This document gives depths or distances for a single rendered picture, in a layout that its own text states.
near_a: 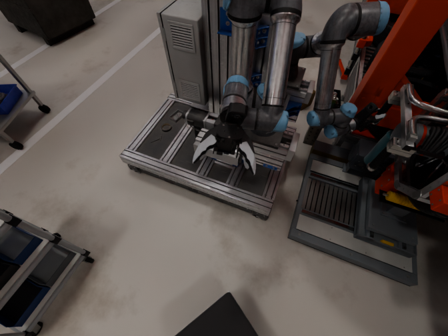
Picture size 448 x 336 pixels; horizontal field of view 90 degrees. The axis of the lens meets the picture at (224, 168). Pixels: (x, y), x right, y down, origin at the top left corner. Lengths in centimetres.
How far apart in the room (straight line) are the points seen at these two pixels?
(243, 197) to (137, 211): 86
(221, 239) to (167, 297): 52
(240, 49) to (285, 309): 150
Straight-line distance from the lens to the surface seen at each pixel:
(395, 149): 120
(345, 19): 111
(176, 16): 120
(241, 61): 95
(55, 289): 185
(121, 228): 193
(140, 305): 176
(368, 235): 186
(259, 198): 164
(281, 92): 79
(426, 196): 134
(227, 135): 58
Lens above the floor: 168
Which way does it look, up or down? 57 degrees down
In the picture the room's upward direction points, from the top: straight up
